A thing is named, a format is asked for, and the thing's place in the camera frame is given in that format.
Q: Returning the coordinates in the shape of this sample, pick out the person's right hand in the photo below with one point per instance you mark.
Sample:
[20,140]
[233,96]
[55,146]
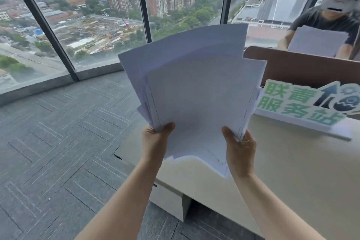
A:
[242,155]

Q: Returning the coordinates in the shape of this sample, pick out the person's left hand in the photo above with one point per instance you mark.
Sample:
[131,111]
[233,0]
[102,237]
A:
[156,144]

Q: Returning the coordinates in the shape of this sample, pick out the pile of white paper sheets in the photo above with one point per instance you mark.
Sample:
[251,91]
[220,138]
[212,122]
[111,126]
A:
[197,93]

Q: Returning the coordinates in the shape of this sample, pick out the stack of white paper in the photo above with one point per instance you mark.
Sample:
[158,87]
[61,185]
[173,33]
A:
[317,41]

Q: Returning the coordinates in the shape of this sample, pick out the person's right forearm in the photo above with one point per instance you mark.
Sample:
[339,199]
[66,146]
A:
[270,214]

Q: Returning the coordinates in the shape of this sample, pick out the person's left forearm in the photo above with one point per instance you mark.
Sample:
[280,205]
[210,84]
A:
[121,209]

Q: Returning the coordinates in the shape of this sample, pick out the grey table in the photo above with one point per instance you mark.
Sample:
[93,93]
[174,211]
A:
[295,169]

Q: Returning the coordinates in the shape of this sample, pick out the pale grey drawer cabinet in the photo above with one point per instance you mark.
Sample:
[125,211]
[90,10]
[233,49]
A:
[168,203]

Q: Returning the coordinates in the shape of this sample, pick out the green and white standing sign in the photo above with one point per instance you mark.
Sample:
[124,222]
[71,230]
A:
[295,102]

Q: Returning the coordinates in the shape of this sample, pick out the brown desk divider panel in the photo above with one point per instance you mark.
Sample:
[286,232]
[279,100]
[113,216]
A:
[295,68]

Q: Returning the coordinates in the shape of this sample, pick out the glass window wall dark frame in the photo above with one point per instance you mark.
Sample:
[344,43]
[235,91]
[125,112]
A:
[98,37]

